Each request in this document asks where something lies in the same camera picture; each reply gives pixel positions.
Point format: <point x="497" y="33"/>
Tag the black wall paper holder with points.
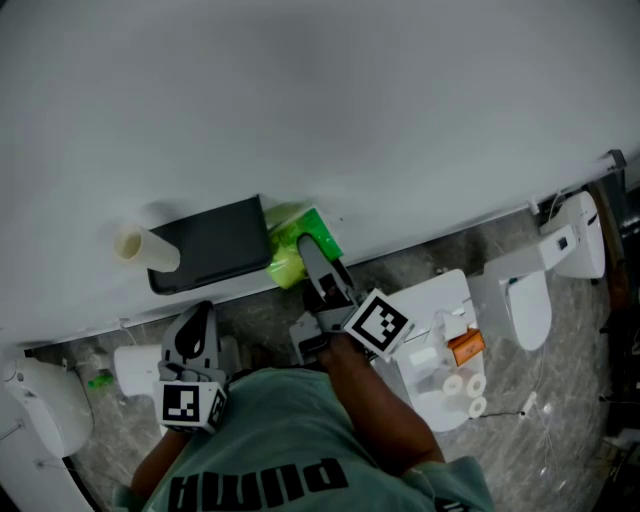
<point x="210" y="245"/>

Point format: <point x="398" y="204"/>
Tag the metal water valve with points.
<point x="95" y="361"/>

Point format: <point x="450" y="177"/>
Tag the green toilet paper roll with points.
<point x="285" y="255"/>

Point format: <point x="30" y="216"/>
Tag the person's right forearm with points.
<point x="385" y="415"/>

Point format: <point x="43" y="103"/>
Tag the white power strip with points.
<point x="528" y="403"/>

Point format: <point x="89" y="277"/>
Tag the brown wooden board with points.
<point x="612" y="250"/>

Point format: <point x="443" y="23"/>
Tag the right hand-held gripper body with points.
<point x="380" y="327"/>

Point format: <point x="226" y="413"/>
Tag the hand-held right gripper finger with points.
<point x="320" y="275"/>

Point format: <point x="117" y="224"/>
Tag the white toilet with boxy tank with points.
<point x="135" y="370"/>

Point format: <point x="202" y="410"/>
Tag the white toilet with tall tank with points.
<point x="530" y="310"/>

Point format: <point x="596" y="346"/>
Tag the dark equipment rack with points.
<point x="627" y="350"/>

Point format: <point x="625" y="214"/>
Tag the person's left forearm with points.
<point x="155" y="465"/>

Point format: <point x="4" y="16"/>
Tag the cardboard paper tube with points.
<point x="145" y="247"/>

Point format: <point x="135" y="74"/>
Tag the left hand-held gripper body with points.
<point x="190" y="402"/>

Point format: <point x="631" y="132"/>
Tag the orange tissue box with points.
<point x="466" y="347"/>

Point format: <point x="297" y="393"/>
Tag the folded white tissue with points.
<point x="422" y="358"/>

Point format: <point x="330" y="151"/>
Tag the small green plastic bottle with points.
<point x="100" y="382"/>

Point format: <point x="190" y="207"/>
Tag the white egg-shaped toilet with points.
<point x="45" y="405"/>

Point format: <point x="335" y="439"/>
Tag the white plastic device housing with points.
<point x="585" y="235"/>

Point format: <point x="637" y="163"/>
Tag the crumpled white tissue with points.
<point x="452" y="325"/>

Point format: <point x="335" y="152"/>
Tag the white toilet with flat lid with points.
<point x="430" y="295"/>

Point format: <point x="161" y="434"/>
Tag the grey wall bracket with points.
<point x="615" y="160"/>

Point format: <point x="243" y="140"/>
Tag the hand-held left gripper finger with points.
<point x="210" y="352"/>
<point x="172" y="350"/>

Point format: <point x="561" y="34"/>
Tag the person's green t-shirt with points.
<point x="270" y="440"/>

